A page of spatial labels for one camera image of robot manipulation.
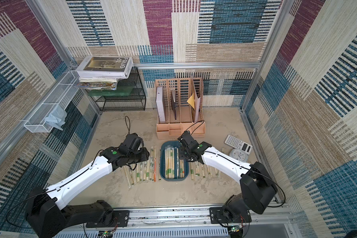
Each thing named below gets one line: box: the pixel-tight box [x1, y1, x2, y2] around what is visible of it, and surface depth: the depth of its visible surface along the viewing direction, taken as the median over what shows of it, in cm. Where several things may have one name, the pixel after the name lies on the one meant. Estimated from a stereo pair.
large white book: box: [75, 55, 134, 79], surface depth 85 cm
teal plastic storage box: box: [159, 140, 170, 182], surface depth 91 cm
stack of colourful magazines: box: [75, 77, 119, 91], surface depth 83 cm
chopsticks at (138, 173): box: [136, 163, 140, 184], surface depth 89 cm
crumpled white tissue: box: [44, 104, 68, 131], surface depth 70 cm
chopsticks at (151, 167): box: [149, 146, 155, 181], surface depth 91 cm
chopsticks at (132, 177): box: [129, 169, 135, 185], surface depth 88 cm
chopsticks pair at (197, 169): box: [194, 161, 201, 177], surface depth 91 cm
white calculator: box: [224, 134, 253, 156], surface depth 101 cm
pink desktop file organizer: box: [155, 76, 206, 140], surface depth 107 cm
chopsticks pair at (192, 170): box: [189, 161, 194, 180], surface depth 91 cm
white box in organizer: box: [155, 86, 166, 122], surface depth 104 cm
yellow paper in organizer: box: [186, 92, 195, 110], surface depth 91 cm
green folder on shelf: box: [87, 86, 133, 97], surface depth 96 cm
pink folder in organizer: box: [193, 89, 201, 123], surface depth 93 cm
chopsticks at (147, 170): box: [145, 161, 150, 181], surface depth 90 cm
